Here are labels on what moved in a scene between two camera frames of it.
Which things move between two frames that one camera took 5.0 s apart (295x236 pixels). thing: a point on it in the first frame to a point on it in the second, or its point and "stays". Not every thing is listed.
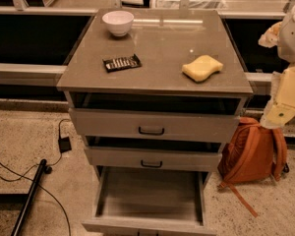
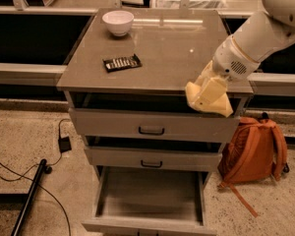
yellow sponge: x=202 y=68 to x=193 y=91
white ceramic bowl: x=118 y=22 stays
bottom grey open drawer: x=148 y=202 stays
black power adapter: x=64 y=145 stays
